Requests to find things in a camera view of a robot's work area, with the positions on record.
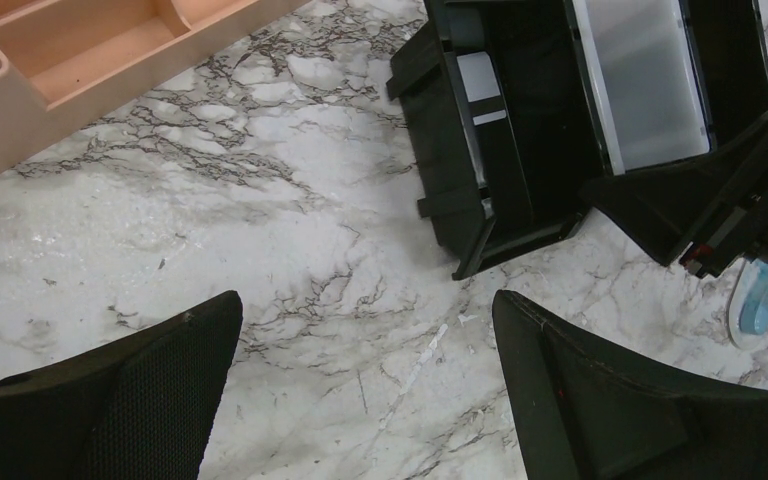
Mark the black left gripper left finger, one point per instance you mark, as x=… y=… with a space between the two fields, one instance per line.
x=141 y=407

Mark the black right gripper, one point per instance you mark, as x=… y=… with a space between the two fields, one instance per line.
x=704 y=212

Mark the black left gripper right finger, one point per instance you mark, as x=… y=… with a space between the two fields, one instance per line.
x=587 y=408

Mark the silver credit card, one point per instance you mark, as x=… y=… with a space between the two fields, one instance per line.
x=483 y=91

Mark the clear blue packaged item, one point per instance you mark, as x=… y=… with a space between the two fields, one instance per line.
x=747 y=317

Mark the black right tray bin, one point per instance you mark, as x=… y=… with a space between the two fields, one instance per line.
x=730 y=50

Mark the black tray bin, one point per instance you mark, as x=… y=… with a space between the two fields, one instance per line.
x=497 y=191
x=730 y=50

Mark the black left tray bin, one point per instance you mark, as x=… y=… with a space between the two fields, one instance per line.
x=497 y=191

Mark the peach plastic desk organizer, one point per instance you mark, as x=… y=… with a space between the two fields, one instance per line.
x=66 y=63

